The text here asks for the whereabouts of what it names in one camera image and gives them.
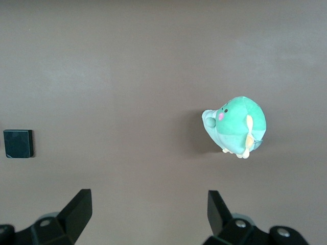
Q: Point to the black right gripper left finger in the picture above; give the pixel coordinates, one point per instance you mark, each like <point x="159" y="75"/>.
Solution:
<point x="66" y="224"/>

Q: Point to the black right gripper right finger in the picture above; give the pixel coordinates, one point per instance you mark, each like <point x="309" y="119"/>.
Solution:
<point x="222" y="224"/>

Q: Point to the black phone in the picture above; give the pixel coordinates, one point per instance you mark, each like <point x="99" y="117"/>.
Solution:
<point x="18" y="144"/>

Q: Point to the green dinosaur plush toy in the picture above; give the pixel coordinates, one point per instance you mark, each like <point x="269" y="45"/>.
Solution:
<point x="237" y="120"/>

